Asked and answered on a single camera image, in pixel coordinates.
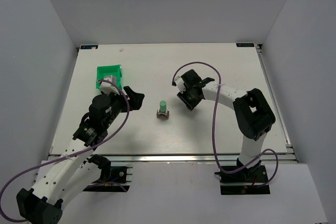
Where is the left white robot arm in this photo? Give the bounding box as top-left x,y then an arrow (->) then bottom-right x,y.
16,86 -> 145,223

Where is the green plastic bin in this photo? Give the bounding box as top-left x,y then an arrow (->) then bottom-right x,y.
96,65 -> 122,89

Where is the brown arch block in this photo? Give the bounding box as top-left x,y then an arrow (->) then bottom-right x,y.
156,114 -> 169,119

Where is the green cylinder block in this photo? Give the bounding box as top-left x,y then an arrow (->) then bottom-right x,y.
159,100 -> 167,111

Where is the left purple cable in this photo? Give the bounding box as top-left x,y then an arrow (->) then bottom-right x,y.
0,79 -> 131,222

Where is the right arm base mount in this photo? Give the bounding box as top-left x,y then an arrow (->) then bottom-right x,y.
214,165 -> 270,195

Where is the small brown cube block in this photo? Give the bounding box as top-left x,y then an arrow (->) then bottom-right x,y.
157,110 -> 169,115

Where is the left blue corner label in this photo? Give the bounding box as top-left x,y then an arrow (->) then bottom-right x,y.
80,45 -> 98,50

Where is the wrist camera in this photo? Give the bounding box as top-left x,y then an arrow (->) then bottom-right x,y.
172,76 -> 186,93
99,75 -> 119,95

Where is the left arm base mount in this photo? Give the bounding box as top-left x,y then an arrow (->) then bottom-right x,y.
83,155 -> 133,193

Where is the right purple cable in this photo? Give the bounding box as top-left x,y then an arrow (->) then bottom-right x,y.
173,61 -> 279,175

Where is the purple cable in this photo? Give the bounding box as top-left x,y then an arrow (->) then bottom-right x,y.
173,61 -> 279,175
0,79 -> 131,222

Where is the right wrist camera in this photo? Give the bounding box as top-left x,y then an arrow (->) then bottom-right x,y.
172,76 -> 186,93

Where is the right blue corner label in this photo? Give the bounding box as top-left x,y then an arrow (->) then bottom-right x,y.
236,42 -> 255,48

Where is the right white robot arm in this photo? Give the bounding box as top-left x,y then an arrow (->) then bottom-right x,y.
172,69 -> 276,174

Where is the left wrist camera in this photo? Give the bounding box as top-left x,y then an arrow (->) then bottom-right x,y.
99,75 -> 119,95

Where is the blue corner label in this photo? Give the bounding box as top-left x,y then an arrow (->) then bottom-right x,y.
236,42 -> 255,48
80,45 -> 98,50

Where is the aluminium table frame rail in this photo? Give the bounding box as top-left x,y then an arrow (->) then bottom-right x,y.
255,44 -> 299,164

